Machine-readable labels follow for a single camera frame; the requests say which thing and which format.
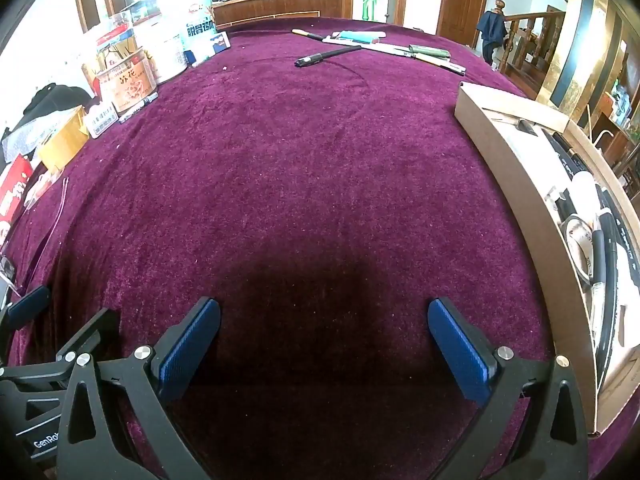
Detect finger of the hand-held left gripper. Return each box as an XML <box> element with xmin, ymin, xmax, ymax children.
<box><xmin>55</xmin><ymin>307</ymin><xmax>121</xmax><ymax>363</ymax></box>
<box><xmin>0</xmin><ymin>285</ymin><xmax>52</xmax><ymax>333</ymax></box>

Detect blue white plastic case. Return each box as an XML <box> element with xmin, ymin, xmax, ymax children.
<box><xmin>332</xmin><ymin>31</ymin><xmax>387</xmax><ymax>43</ymax></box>

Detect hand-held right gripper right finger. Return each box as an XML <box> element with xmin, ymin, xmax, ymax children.
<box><xmin>426</xmin><ymin>298</ymin><xmax>590</xmax><ymax>480</ymax></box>

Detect green handled tool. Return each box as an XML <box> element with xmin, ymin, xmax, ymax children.
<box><xmin>409</xmin><ymin>45</ymin><xmax>451</xmax><ymax>60</ymax></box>

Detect yellow packing tape roll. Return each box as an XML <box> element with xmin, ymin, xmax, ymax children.
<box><xmin>37</xmin><ymin>105</ymin><xmax>91</xmax><ymax>171</ymax></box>

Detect long white stick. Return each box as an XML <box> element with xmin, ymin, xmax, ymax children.
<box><xmin>322</xmin><ymin>36</ymin><xmax>467</xmax><ymax>76</ymax></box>

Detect wooden side cabinet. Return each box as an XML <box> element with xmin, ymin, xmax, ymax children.
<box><xmin>580</xmin><ymin>85</ymin><xmax>640</xmax><ymax>196</ymax></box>

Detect black bag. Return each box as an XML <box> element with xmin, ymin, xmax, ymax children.
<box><xmin>10</xmin><ymin>84</ymin><xmax>96</xmax><ymax>131</ymax></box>

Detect black tape roll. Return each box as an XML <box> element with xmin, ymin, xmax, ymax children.
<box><xmin>560</xmin><ymin>214</ymin><xmax>608</xmax><ymax>286</ymax></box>

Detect red lidded orange jar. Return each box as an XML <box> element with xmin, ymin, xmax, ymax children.
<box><xmin>95</xmin><ymin>49</ymin><xmax>157</xmax><ymax>113</ymax></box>

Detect wooden stair railing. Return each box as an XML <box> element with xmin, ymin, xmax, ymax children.
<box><xmin>495</xmin><ymin>0</ymin><xmax>566</xmax><ymax>91</ymax></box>

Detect small white carton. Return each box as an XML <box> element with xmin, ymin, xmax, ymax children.
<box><xmin>82</xmin><ymin>101</ymin><xmax>121</xmax><ymax>139</ymax></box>

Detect eyeglasses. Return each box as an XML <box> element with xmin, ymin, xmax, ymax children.
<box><xmin>0</xmin><ymin>177</ymin><xmax>68</xmax><ymax>286</ymax></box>

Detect small blue white box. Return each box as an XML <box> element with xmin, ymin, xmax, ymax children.
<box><xmin>207</xmin><ymin>31</ymin><xmax>232</xmax><ymax>56</ymax></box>

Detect black slim rod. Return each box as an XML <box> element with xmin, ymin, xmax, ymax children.
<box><xmin>294</xmin><ymin>45</ymin><xmax>362</xmax><ymax>68</ymax></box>

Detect red paper bag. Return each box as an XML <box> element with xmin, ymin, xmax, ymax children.
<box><xmin>0</xmin><ymin>152</ymin><xmax>35</xmax><ymax>233</ymax></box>

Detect red lighter in clear pack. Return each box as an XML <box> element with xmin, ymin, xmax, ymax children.
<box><xmin>22</xmin><ymin>167</ymin><xmax>65</xmax><ymax>207</ymax></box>

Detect white plastic jar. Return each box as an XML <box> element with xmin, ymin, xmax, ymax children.
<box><xmin>135</xmin><ymin>20</ymin><xmax>188</xmax><ymax>85</ymax></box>

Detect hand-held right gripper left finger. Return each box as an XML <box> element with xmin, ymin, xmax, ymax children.
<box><xmin>56</xmin><ymin>296</ymin><xmax>222</xmax><ymax>480</ymax></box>

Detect bubble wrap bag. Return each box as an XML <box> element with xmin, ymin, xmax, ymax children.
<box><xmin>0</xmin><ymin>122</ymin><xmax>43</xmax><ymax>163</ymax></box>

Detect wooden door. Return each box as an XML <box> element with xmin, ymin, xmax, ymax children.
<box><xmin>436</xmin><ymin>0</ymin><xmax>493</xmax><ymax>51</ymax></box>

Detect wooden counter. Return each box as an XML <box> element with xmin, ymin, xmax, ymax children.
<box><xmin>212</xmin><ymin>0</ymin><xmax>346</xmax><ymax>28</ymax></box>

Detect cardboard box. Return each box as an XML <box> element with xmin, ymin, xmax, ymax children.
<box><xmin>454</xmin><ymin>82</ymin><xmax>640</xmax><ymax>436</ymax></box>

